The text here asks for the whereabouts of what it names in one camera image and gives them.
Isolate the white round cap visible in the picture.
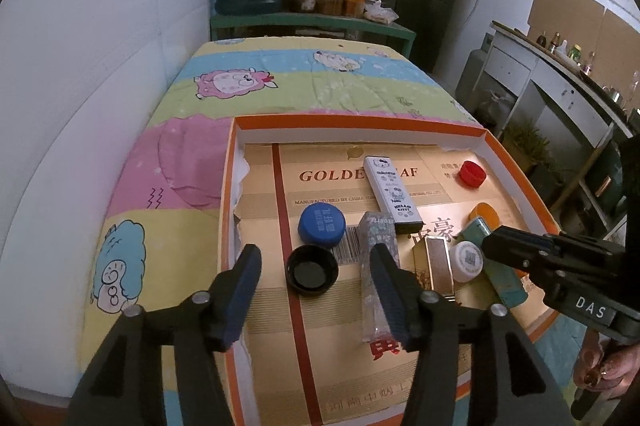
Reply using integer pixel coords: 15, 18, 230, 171
448, 241, 486, 283

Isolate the gold rectangular box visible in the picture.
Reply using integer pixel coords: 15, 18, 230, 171
412, 236, 457, 301

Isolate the white cartoon-print box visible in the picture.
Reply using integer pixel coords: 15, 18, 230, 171
362, 156, 423, 237

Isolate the printed cartoon blanket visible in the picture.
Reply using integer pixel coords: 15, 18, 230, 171
82, 38, 591, 426

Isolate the person's right hand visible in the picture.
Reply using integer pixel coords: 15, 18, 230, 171
574, 335, 640, 401

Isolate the blue bottle cap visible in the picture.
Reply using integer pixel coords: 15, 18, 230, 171
297, 205, 347, 249

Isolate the grey gas cylinder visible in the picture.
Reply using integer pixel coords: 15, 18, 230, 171
456, 33, 493, 107

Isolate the white kitchen counter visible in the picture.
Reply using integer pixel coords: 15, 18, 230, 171
457, 20, 640, 237

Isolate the cardboard wall panel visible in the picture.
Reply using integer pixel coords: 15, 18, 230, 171
595, 8, 640, 89
527, 0, 606, 39

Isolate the white plastic bag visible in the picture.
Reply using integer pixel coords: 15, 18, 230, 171
364, 0, 399, 25

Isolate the small orange bottle cap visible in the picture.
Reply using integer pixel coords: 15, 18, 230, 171
467, 202, 501, 231

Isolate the clear floral-pattern box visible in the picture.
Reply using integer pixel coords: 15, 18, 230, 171
359, 212, 401, 344

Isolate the potted plant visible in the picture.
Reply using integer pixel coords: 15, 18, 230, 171
500, 118, 551, 174

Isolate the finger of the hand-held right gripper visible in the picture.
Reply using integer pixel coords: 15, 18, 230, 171
481, 225, 626, 279

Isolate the black bottle cap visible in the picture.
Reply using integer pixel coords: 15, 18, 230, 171
285, 245, 340, 297

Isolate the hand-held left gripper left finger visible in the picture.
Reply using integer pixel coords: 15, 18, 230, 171
62, 244, 263, 426

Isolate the dark green appliance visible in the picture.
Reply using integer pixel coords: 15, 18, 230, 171
582, 141, 626, 217

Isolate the shallow cardboard box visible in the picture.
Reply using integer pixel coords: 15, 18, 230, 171
220, 113, 561, 426

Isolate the green low table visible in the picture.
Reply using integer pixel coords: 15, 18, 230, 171
210, 8, 417, 59

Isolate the teal rectangular box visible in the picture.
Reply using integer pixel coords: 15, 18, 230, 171
461, 216, 532, 307

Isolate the red bottle cap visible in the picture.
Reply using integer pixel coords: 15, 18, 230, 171
458, 160, 487, 187

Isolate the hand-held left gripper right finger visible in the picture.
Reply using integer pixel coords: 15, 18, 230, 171
369, 243, 576, 426

